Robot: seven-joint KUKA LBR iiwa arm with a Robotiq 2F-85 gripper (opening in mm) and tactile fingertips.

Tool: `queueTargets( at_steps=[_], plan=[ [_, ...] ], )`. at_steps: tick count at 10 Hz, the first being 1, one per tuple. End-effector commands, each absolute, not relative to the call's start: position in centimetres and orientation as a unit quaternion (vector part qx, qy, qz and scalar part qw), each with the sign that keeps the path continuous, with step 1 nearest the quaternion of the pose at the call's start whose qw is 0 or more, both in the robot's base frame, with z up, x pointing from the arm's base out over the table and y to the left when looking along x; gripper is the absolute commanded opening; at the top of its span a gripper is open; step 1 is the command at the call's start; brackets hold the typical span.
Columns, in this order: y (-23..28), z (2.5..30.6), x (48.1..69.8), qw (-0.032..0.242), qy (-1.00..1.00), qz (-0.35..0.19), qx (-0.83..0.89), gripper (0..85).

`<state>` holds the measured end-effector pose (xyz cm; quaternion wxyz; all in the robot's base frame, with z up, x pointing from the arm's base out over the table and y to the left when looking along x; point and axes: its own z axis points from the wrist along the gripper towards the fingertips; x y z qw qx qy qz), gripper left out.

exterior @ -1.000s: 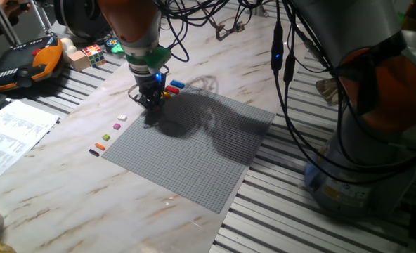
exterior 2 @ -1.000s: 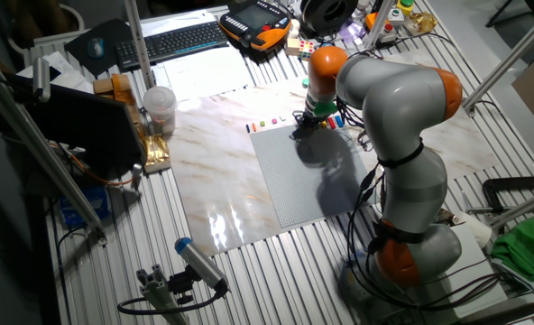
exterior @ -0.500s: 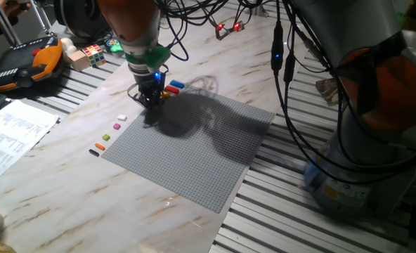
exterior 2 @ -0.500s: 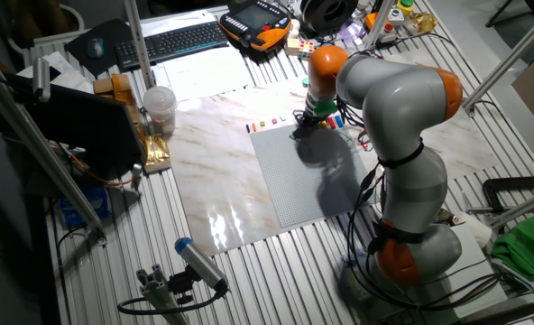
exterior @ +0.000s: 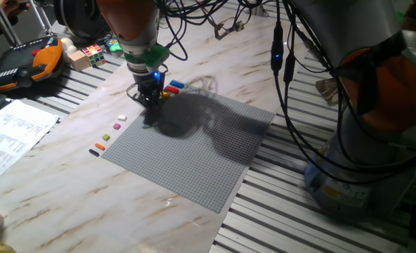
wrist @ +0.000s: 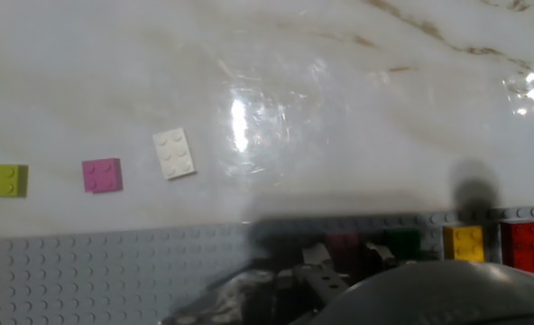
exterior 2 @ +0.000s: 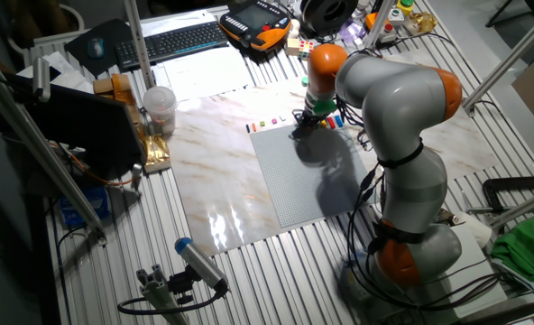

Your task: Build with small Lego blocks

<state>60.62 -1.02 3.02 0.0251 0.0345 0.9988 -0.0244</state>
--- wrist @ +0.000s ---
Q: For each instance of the grey Lego baseplate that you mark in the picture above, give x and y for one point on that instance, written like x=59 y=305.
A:
x=113 y=275

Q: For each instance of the red long Lego brick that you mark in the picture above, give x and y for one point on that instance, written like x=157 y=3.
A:
x=522 y=247

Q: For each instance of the magenta square Lego brick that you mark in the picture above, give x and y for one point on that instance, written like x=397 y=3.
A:
x=101 y=175

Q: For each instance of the yellow Lego brick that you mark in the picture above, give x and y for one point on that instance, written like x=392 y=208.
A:
x=463 y=244

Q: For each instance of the white Lego brick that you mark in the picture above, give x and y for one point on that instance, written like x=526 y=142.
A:
x=173 y=153

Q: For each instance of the lime green square Lego brick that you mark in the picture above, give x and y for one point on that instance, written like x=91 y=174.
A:
x=3 y=179

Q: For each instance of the white marble pattern board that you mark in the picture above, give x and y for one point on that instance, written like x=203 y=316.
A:
x=339 y=113

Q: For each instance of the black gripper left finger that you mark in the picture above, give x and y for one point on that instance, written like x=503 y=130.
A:
x=321 y=280

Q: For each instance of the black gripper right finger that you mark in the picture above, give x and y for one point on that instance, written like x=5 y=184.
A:
x=380 y=254

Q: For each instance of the light pink Lego brick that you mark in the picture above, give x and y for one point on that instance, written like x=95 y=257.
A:
x=342 y=246

